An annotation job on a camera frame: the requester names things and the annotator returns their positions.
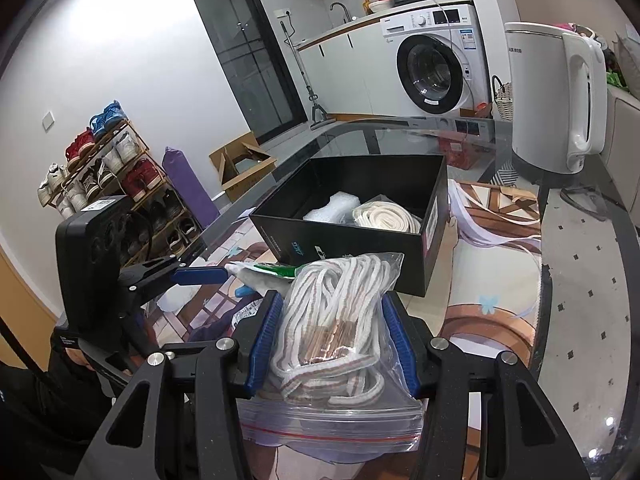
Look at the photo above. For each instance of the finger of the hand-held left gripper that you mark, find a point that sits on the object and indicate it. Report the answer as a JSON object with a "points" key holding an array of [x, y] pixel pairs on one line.
{"points": [[244, 292], [200, 275]]}

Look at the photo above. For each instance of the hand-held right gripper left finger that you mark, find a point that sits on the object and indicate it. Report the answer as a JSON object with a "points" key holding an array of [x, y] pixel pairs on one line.
{"points": [[267, 330]]}

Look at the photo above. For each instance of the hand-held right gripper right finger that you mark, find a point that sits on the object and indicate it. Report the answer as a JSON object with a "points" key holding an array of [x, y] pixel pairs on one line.
{"points": [[400, 340]]}

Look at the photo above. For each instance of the green white packet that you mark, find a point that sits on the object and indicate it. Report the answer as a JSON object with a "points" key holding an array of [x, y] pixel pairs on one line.
{"points": [[265, 272]]}

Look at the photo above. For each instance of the black cardboard box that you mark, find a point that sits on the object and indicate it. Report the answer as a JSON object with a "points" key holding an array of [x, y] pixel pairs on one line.
{"points": [[350, 255]]}

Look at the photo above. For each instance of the person's left forearm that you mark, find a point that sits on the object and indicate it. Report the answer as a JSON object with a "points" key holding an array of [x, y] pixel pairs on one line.
{"points": [[50, 410]]}

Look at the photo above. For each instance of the purple yoga mat bag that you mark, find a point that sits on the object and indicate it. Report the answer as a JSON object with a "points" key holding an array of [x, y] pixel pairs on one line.
{"points": [[187, 190]]}

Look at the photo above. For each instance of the open brown cardboard box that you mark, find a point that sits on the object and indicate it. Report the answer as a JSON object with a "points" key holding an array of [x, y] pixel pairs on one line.
{"points": [[245, 185]]}

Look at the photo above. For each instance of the rows of shoes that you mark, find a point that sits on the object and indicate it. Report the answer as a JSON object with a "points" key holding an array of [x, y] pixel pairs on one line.
{"points": [[125, 145]]}

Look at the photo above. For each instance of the white bubble wrap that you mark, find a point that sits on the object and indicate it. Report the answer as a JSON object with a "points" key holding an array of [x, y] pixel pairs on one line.
{"points": [[330, 210]]}

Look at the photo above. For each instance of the wooden shoe rack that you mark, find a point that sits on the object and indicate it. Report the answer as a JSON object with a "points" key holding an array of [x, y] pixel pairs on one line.
{"points": [[145, 151]]}

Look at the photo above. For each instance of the flat mop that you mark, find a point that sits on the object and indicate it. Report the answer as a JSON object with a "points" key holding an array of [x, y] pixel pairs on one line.
{"points": [[320, 112]]}

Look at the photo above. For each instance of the red box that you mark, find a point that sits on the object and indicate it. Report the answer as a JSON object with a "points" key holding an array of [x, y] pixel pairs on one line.
{"points": [[460, 152]]}

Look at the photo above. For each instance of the dark glass door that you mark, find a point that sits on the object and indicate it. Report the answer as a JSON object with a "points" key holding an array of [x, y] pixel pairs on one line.
{"points": [[250, 60]]}

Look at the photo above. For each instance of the white counter cabinet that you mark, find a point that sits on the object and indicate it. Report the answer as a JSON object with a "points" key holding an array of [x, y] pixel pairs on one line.
{"points": [[350, 70]]}

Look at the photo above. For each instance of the wicker basket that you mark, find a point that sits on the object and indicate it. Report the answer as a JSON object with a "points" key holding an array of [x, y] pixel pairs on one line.
{"points": [[502, 102]]}

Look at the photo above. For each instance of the white washing machine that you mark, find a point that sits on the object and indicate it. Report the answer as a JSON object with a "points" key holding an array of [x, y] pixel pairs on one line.
{"points": [[435, 70]]}

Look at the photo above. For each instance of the white electric kettle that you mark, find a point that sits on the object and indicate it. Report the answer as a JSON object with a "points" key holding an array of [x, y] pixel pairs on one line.
{"points": [[540, 90]]}

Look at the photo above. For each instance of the kitchen faucet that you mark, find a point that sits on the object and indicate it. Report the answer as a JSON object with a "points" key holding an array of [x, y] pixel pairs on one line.
{"points": [[340, 6]]}

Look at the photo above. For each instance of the yellow bottle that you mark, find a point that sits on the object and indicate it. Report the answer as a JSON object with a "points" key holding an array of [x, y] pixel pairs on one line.
{"points": [[367, 4]]}

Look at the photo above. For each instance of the grey sofa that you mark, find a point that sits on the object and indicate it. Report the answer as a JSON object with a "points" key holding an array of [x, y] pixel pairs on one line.
{"points": [[625, 120]]}

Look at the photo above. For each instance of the white red bowl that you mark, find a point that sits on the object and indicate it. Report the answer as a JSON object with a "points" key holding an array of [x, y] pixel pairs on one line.
{"points": [[379, 6]]}

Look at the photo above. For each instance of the white wall switch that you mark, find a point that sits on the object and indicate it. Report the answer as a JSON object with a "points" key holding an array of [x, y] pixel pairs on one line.
{"points": [[49, 121]]}

